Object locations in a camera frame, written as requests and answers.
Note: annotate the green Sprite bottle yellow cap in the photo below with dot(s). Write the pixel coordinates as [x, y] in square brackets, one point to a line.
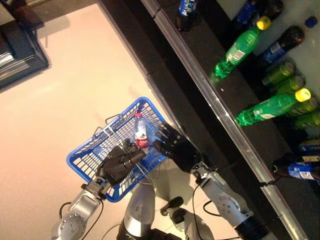
[270, 107]
[237, 50]

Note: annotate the blue Oreo cookie box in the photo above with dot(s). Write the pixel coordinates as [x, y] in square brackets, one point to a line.
[310, 147]

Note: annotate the silver left robot leg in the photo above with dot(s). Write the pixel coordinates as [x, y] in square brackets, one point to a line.
[140, 207]

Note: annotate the black rail joint clip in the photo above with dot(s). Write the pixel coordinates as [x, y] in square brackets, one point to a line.
[266, 184]

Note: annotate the clear plastic price rail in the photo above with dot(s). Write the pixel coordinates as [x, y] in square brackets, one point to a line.
[218, 100]
[150, 6]
[282, 212]

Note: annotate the low black display platform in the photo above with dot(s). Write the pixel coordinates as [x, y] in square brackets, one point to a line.
[22, 50]

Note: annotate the silver right robot leg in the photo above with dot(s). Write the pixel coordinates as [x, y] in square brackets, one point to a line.
[197, 225]

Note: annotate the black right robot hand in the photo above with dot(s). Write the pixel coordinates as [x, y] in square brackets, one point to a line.
[182, 155]

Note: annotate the clear water bottle red label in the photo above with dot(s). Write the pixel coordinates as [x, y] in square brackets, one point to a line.
[141, 135]

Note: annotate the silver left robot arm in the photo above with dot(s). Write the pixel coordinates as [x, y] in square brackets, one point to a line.
[80, 205]

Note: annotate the silver robot leg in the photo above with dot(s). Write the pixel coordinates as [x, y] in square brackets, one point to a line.
[197, 225]
[140, 207]

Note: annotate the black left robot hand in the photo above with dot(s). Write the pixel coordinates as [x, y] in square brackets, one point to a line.
[116, 165]

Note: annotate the blue plastic shopping basket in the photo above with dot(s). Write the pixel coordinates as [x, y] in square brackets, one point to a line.
[116, 197]

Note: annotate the black store shelf unit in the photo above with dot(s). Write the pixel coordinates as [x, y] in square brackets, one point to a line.
[250, 82]

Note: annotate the Pepsi bottle with neck collar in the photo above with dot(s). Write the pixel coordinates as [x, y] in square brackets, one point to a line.
[186, 10]
[300, 170]

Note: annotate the green tea drink bottle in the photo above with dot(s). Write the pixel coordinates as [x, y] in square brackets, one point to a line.
[308, 107]
[278, 73]
[292, 83]
[308, 121]

